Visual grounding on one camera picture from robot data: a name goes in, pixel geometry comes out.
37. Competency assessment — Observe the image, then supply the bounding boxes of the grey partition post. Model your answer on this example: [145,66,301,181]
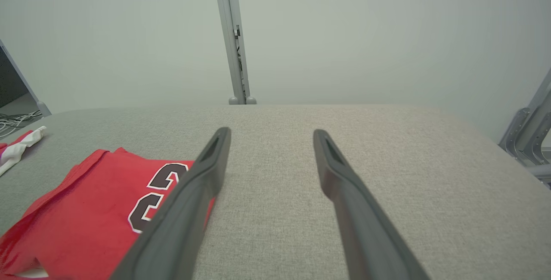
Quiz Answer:
[224,0,257,105]
[212,0,247,105]

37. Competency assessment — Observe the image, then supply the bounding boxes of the red shorts with white stripe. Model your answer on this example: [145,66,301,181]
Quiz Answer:
[0,126,47,176]

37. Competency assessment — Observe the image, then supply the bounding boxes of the red white basketball jersey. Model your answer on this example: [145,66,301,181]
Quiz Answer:
[0,146,216,280]

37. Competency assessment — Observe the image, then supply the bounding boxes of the tangled white floor cable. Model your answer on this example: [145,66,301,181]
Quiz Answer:
[0,111,43,138]

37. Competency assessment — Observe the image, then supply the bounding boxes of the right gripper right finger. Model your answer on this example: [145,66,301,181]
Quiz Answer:
[313,129,431,280]

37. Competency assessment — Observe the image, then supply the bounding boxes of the grey metal frame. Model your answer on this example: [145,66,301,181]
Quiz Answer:
[498,69,551,188]

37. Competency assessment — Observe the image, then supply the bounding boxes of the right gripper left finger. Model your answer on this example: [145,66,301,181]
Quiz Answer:
[110,127,232,280]

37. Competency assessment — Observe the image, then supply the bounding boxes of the dark panel with grey frame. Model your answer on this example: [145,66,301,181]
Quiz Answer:
[0,41,51,118]

